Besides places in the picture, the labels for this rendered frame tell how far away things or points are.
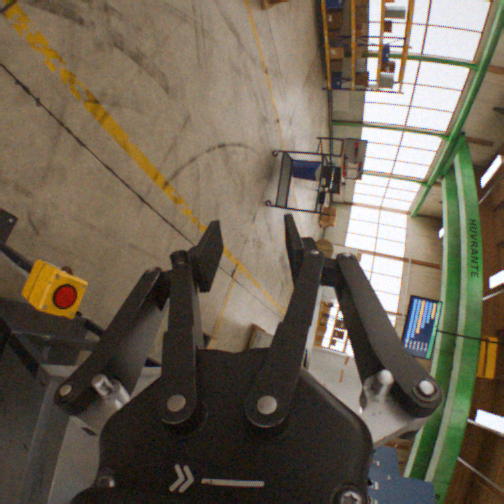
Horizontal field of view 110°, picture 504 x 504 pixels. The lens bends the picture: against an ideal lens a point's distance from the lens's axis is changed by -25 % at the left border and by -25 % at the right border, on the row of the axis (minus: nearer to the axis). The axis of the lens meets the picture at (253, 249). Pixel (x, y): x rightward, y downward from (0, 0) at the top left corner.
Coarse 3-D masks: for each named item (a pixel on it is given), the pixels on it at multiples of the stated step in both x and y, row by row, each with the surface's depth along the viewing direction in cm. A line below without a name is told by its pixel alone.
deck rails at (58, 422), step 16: (48, 416) 39; (64, 416) 39; (48, 432) 38; (64, 432) 37; (48, 448) 36; (48, 464) 35; (32, 480) 33; (48, 480) 33; (32, 496) 32; (48, 496) 31
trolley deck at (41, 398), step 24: (48, 384) 39; (144, 384) 69; (48, 408) 39; (24, 432) 36; (72, 432) 45; (24, 456) 33; (72, 456) 44; (96, 456) 52; (24, 480) 31; (72, 480) 43
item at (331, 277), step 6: (306, 240) 17; (312, 240) 17; (306, 246) 16; (312, 246) 16; (324, 258) 15; (330, 258) 15; (324, 264) 14; (330, 264) 14; (324, 270) 14; (330, 270) 14; (336, 270) 14; (324, 276) 14; (330, 276) 14; (336, 276) 14; (324, 282) 14; (330, 282) 14; (336, 282) 14; (342, 282) 14
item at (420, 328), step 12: (420, 300) 427; (432, 300) 422; (408, 312) 429; (420, 312) 423; (432, 312) 417; (408, 324) 424; (420, 324) 419; (432, 324) 413; (408, 336) 420; (420, 336) 414; (432, 336) 409; (468, 336) 394; (408, 348) 416; (420, 348) 410; (432, 348) 404
